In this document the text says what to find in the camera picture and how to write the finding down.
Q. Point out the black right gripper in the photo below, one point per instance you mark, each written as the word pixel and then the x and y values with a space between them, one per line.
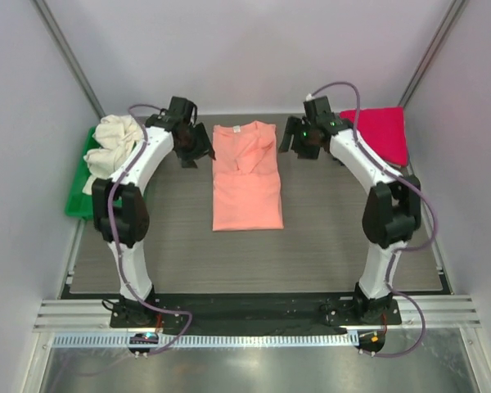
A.
pixel 293 128

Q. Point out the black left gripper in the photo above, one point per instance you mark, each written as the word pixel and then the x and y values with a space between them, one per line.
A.
pixel 187 158

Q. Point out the salmon pink t-shirt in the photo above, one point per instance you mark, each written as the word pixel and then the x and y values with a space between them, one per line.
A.
pixel 246 181

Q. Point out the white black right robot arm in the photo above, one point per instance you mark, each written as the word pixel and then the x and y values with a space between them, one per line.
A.
pixel 392 213

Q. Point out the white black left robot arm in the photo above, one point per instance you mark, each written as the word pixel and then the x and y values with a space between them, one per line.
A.
pixel 120 212

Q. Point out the cream white crumpled t-shirt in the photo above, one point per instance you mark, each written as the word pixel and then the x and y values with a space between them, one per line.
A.
pixel 116 136

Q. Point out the red folded t-shirt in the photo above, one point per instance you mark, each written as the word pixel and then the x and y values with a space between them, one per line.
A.
pixel 383 130

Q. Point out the green plastic bin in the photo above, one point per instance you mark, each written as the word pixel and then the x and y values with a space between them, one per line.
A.
pixel 79 204

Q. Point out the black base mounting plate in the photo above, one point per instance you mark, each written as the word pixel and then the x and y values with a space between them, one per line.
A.
pixel 217 309

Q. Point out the white slotted cable duct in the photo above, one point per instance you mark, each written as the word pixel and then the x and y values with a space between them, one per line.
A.
pixel 135 340

